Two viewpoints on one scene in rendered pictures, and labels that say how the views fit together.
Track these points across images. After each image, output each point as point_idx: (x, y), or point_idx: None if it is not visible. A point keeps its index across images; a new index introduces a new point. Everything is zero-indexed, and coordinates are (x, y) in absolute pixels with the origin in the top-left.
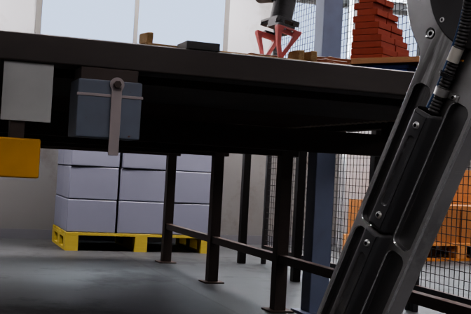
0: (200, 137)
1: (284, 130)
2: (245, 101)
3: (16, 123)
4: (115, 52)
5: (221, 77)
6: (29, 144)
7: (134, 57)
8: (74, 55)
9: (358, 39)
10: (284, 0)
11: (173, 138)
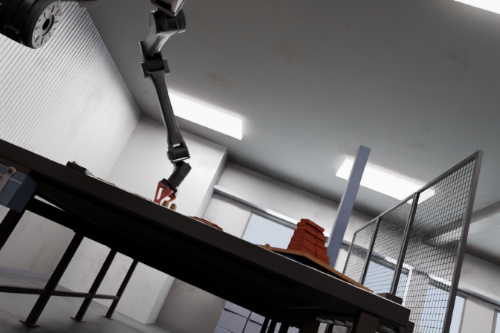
0: (183, 273)
1: (236, 286)
2: (160, 237)
3: None
4: (24, 155)
5: (78, 188)
6: None
7: (33, 161)
8: (1, 150)
9: (292, 242)
10: (175, 172)
11: (167, 267)
